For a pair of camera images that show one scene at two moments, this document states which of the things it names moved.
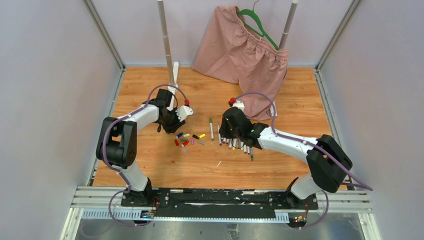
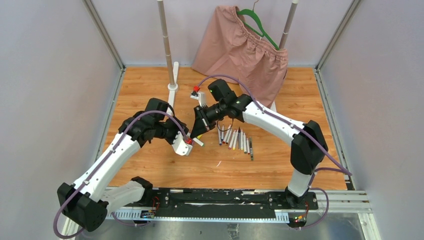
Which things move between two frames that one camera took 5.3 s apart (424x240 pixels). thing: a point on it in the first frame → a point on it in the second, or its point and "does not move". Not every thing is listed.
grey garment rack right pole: x=288 y=24 does not move
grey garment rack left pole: x=166 y=42 does not move
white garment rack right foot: x=272 y=110 does not move
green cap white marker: x=211 y=129 → x=199 y=142
